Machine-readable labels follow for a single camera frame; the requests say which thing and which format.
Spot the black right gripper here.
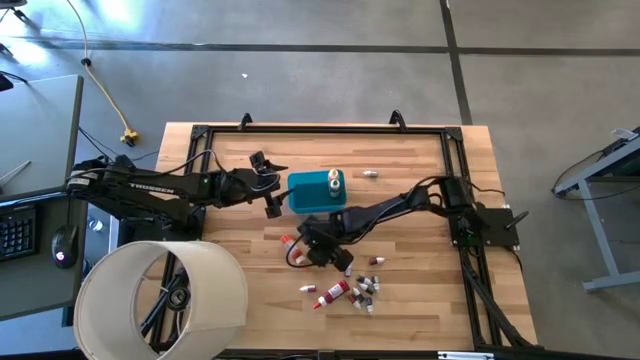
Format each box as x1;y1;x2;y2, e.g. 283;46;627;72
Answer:
297;214;355;272

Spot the black cable bundle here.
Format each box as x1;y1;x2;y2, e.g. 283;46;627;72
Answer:
459;244;531;349

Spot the yellow extension cable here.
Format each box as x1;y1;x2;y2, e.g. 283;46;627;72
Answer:
64;0;141;147

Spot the cream drum lampshade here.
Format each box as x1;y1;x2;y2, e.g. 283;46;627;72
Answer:
73;240;250;360

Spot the blue plastic bin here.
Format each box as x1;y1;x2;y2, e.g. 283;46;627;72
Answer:
287;169;348;215

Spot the black computer mouse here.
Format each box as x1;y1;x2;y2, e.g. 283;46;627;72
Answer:
51;224;80;270

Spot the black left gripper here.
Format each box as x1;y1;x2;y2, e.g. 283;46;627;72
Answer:
219;151;297;220

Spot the black keyboard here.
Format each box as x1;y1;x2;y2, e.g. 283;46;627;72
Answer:
0;203;40;264

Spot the grey desk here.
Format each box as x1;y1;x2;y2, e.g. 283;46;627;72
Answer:
0;74;90;322

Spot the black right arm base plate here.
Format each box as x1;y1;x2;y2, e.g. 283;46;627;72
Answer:
447;205;530;249

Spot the black aluminium table frame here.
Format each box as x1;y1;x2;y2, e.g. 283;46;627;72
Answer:
147;123;539;351

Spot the silver metal bracket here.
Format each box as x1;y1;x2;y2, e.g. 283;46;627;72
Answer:
437;351;496;360

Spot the black lamp socket stand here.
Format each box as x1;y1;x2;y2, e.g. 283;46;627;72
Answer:
139;252;194;346

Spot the grey metal side table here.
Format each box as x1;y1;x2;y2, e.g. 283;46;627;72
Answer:
552;125;640;294

